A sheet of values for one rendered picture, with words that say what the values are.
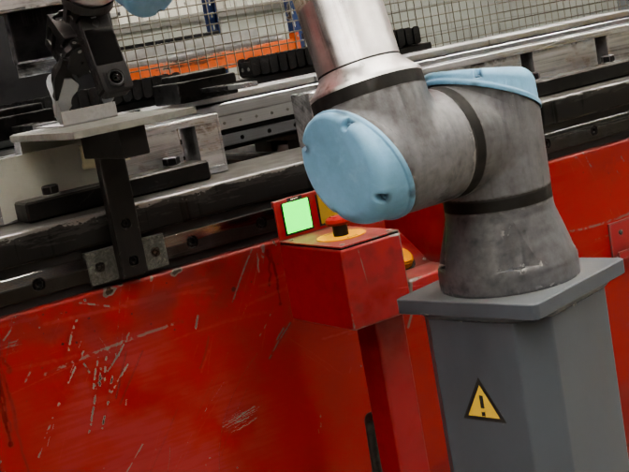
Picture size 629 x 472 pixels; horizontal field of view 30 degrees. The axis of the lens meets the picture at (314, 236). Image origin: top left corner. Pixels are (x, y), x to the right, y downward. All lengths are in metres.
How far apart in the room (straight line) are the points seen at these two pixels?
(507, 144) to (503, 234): 0.09
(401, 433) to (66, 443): 0.48
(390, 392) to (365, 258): 0.23
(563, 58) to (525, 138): 1.16
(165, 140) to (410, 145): 0.81
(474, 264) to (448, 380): 0.14
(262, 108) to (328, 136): 1.14
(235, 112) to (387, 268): 0.68
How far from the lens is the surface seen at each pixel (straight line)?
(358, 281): 1.62
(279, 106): 2.27
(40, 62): 1.83
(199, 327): 1.78
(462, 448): 1.30
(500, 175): 1.21
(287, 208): 1.73
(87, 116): 1.75
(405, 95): 1.13
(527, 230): 1.22
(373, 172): 1.09
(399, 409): 1.75
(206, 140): 1.90
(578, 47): 2.40
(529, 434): 1.24
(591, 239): 2.25
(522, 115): 1.22
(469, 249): 1.22
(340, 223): 1.66
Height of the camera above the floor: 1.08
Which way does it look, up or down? 10 degrees down
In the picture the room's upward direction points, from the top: 10 degrees counter-clockwise
